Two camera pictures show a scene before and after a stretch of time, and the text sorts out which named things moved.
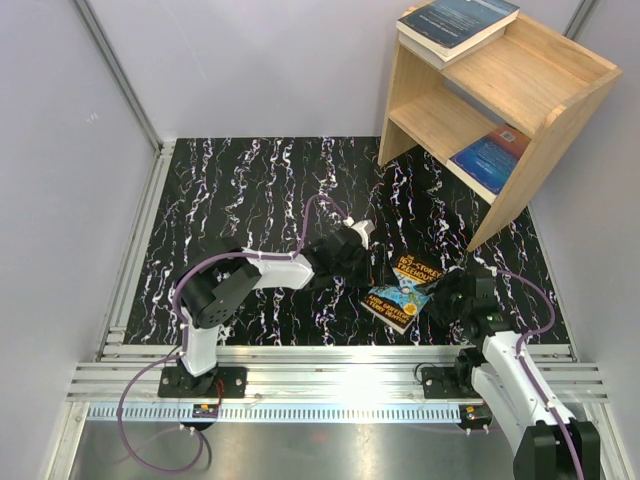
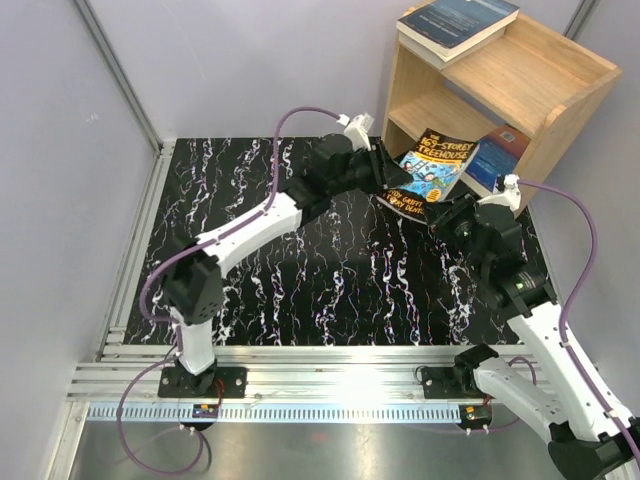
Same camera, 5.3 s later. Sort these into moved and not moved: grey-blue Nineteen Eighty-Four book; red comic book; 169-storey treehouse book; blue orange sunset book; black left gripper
Moved: black left gripper; 169-storey treehouse book
Not moved: grey-blue Nineteen Eighty-Four book; blue orange sunset book; red comic book
